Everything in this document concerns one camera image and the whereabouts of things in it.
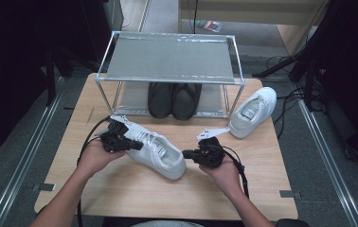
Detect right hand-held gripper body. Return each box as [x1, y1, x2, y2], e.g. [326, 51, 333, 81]
[195, 126, 231, 168]

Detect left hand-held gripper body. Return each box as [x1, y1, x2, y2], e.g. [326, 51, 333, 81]
[97, 114, 134, 154]

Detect white sneaker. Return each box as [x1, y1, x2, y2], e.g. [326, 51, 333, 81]
[121, 121, 188, 181]
[227, 86, 277, 140]

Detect black shoe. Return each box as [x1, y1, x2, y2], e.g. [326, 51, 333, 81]
[171, 82, 203, 121]
[147, 82, 175, 120]

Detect metal shoe rack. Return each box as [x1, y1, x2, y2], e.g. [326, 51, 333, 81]
[94, 30, 247, 119]

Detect person's left hand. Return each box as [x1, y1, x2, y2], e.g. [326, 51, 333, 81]
[76, 138, 128, 179]

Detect person's right hand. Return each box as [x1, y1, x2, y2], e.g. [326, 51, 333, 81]
[198, 154, 247, 198]

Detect person's grey clothing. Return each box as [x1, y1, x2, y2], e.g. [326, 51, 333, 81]
[129, 220, 205, 227]

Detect black stand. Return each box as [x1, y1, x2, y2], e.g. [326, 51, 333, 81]
[252, 46, 313, 79]
[45, 46, 74, 107]

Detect colourful packet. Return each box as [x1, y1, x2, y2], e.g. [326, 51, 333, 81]
[195, 19, 223, 33]

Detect wooden furniture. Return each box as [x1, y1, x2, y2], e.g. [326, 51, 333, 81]
[178, 0, 330, 56]

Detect left hand-held gripper black cable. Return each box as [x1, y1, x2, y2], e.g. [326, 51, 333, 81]
[76, 115, 112, 227]

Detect hand-held gripper black cable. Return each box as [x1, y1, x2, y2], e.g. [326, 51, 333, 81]
[223, 145, 251, 200]
[76, 115, 112, 227]

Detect right hand-held gripper black cable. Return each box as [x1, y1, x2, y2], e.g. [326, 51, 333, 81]
[223, 145, 251, 200]

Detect grey table bracket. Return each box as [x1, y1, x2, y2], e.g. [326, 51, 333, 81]
[32, 183, 57, 192]
[279, 189, 303, 201]

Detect black floor cables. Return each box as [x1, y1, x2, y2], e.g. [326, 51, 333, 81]
[265, 55, 309, 140]

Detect metal floor rail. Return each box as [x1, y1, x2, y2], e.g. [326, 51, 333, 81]
[0, 77, 64, 227]
[295, 83, 358, 227]

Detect black hanging cable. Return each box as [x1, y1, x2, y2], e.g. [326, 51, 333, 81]
[193, 0, 199, 34]

